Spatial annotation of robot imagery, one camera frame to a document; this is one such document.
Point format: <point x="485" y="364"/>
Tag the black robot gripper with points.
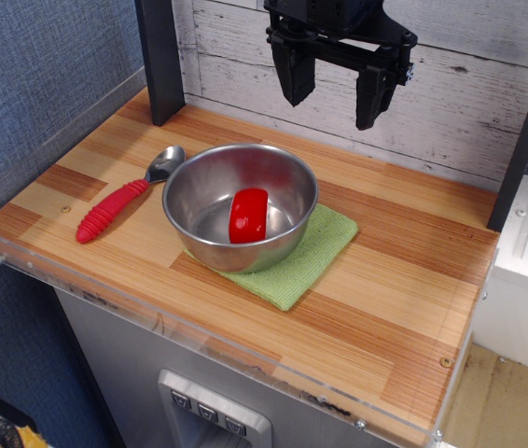
<point x="357" y="35"/>

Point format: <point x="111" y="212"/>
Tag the red toy pepper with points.
<point x="248" y="216"/>

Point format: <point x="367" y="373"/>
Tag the green folded cloth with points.
<point x="327" y="233"/>

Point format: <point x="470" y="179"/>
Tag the stainless steel bowl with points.
<point x="198" y="196"/>

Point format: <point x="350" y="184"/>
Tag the clear acrylic table guard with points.
<point x="374" y="339"/>

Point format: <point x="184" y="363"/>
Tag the grey toy fridge cabinet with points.
<point x="126" y="359"/>

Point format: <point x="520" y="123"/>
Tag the silver dispenser button panel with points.
<point x="201" y="417"/>

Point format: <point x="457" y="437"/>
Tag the red handled metal spoon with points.
<point x="105" y="212"/>

